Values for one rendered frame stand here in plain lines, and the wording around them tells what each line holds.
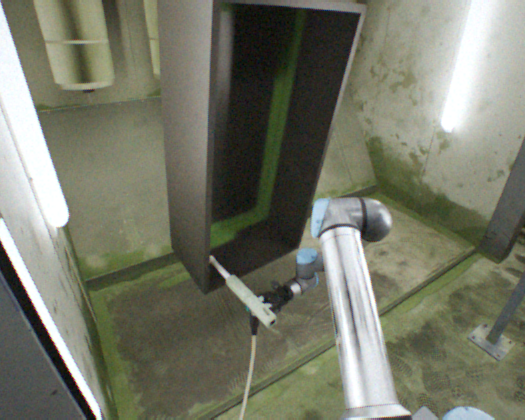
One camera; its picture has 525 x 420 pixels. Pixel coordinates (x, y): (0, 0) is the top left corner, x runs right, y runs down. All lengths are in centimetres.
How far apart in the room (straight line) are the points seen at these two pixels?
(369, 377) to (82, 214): 197
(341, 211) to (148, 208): 166
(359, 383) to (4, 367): 70
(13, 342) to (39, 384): 14
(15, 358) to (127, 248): 158
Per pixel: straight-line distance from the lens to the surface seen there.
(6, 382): 86
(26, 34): 244
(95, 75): 210
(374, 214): 95
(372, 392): 75
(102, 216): 232
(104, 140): 242
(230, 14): 135
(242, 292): 141
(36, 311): 75
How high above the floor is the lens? 155
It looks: 31 degrees down
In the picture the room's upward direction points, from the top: 1 degrees clockwise
